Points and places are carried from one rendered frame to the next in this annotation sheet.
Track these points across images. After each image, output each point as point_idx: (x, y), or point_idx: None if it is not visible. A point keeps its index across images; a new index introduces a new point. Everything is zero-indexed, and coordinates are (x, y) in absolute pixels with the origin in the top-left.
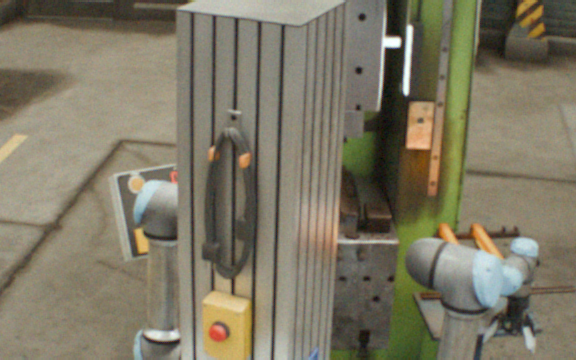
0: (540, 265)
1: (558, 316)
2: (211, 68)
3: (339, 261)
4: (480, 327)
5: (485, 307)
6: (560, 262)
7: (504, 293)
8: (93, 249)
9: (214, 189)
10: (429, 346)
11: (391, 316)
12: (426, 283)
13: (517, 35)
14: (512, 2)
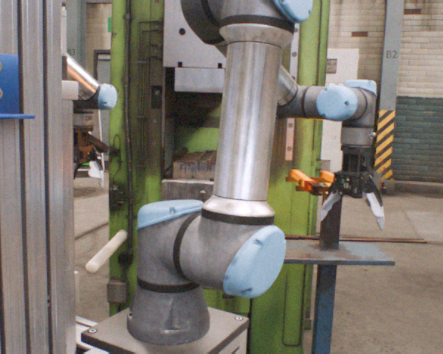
0: (393, 282)
1: (411, 312)
2: None
3: (204, 201)
4: (330, 256)
5: (283, 18)
6: (409, 281)
7: (334, 114)
8: (77, 259)
9: None
10: (293, 302)
11: None
12: (198, 1)
13: (375, 178)
14: (371, 161)
